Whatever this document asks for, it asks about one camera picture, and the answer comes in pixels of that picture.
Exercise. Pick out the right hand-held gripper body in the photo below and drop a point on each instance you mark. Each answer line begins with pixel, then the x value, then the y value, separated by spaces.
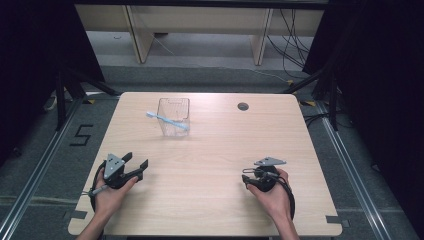
pixel 266 175

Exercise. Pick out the beige wooden desk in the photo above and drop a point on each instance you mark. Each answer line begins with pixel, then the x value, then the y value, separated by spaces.
pixel 200 20

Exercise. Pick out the black metal stand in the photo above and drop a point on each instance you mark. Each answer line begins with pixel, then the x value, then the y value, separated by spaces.
pixel 331 100
pixel 61 100

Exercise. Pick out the person's right hand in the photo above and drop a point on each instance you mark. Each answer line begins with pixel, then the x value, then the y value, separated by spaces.
pixel 273 200

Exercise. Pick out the metal floor rail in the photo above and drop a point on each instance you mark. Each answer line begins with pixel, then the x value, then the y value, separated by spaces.
pixel 36 173
pixel 353 173

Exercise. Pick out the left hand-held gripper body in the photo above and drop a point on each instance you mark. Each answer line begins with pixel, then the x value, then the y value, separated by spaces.
pixel 115 175

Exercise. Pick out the clear plastic container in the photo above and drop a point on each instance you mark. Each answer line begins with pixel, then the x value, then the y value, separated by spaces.
pixel 174 116

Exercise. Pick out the black curtain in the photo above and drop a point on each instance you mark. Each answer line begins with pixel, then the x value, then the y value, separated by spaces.
pixel 383 83
pixel 30 60

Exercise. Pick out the black tape strip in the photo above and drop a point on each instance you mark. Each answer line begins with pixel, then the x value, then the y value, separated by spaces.
pixel 75 215
pixel 336 220

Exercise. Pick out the light blue toothbrush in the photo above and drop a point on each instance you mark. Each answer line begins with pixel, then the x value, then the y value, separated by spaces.
pixel 168 120

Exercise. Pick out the person's left hand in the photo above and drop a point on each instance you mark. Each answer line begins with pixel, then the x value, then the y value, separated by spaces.
pixel 110 200

